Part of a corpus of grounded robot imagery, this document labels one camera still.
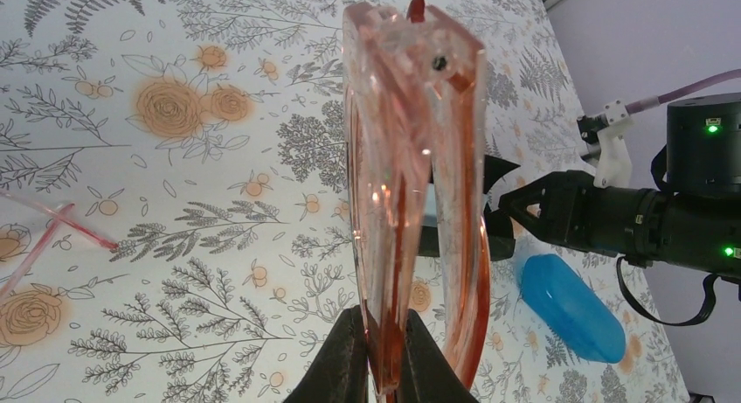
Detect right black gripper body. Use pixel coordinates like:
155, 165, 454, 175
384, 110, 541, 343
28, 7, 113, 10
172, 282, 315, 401
535, 170, 672, 259

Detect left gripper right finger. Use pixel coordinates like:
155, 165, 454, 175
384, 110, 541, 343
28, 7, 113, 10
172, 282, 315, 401
402, 309, 477, 403

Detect pink transparent sunglasses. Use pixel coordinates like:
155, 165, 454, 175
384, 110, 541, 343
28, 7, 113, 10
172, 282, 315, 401
343, 0, 490, 402

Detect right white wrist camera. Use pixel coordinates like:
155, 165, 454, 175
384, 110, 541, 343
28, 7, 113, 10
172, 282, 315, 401
577, 100, 634, 188

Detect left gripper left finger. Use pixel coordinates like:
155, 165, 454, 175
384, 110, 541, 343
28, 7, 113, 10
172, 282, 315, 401
285, 305, 368, 403

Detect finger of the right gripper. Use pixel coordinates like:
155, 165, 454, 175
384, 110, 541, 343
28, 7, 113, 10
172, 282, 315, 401
498, 177, 547, 241
483, 155, 519, 194

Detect light blue cleaning cloth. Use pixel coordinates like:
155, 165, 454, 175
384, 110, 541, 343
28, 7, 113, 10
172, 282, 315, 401
422, 198, 438, 227

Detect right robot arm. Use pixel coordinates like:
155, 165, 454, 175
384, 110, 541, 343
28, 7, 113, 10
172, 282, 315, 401
499, 93, 740, 326

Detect floral table mat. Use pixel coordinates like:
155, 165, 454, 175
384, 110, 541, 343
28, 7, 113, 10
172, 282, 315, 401
0, 0, 693, 403

